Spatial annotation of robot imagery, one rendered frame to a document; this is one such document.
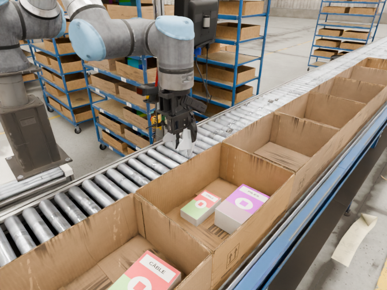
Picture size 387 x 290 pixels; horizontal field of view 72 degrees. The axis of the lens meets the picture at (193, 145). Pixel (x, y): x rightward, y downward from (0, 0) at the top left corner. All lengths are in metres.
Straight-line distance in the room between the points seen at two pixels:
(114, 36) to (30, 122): 0.85
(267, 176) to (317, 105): 0.80
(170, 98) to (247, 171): 0.42
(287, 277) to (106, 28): 1.00
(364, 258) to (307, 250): 1.00
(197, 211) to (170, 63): 0.47
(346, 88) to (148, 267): 1.65
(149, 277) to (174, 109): 0.42
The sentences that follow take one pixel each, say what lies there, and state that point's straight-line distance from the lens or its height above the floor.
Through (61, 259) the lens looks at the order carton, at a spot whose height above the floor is 0.98.
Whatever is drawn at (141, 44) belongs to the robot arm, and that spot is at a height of 1.42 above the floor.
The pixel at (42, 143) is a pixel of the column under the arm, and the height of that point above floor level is 0.88.
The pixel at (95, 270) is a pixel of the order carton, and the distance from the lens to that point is 0.83.
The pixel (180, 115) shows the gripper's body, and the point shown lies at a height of 1.24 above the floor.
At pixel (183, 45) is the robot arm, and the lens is 0.66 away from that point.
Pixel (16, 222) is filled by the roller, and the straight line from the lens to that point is 1.28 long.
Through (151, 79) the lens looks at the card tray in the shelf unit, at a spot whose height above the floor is 0.96.
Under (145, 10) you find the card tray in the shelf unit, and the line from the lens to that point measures 1.94.
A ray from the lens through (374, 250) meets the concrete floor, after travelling 2.30.
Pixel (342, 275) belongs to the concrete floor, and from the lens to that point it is 2.06.
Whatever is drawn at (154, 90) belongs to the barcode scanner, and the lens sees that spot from 1.48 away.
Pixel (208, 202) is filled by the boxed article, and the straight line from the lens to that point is 0.91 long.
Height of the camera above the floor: 1.54
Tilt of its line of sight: 31 degrees down
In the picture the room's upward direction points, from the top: straight up
